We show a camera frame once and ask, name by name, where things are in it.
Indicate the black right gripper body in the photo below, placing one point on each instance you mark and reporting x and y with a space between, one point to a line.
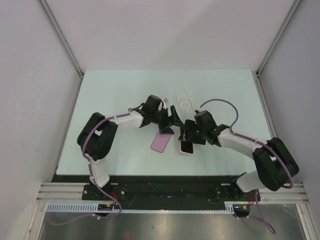
197 135

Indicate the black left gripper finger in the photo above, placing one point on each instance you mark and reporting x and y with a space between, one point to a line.
174 118
166 131

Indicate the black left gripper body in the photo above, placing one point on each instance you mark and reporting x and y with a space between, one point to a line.
163 120

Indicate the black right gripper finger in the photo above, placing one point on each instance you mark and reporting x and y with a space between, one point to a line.
182 137
190 124

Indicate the purple phone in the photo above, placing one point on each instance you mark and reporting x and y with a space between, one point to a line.
160 142

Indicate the clear phone case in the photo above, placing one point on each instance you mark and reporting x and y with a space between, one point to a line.
185 106

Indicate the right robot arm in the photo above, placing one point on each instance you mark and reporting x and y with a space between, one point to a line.
275 166

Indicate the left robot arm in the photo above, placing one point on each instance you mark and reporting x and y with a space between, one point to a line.
97 136

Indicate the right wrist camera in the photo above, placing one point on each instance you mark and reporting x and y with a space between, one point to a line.
199 111

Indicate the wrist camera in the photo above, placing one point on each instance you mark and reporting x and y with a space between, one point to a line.
165 102
199 111

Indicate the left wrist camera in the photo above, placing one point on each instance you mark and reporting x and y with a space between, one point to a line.
165 102

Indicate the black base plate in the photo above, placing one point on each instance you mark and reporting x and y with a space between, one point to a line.
216 188

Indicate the right aluminium side rail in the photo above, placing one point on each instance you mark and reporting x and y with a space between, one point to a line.
265 106

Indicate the white slotted cable duct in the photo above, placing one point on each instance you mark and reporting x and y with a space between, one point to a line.
105 208

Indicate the aluminium front rail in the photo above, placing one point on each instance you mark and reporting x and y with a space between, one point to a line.
72 192

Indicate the right aluminium corner post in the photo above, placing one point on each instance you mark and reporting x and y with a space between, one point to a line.
294 8

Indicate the aluminium corner post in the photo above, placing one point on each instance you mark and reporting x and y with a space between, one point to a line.
294 8
50 16

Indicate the left aluminium corner post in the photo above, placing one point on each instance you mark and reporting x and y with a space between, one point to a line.
50 16

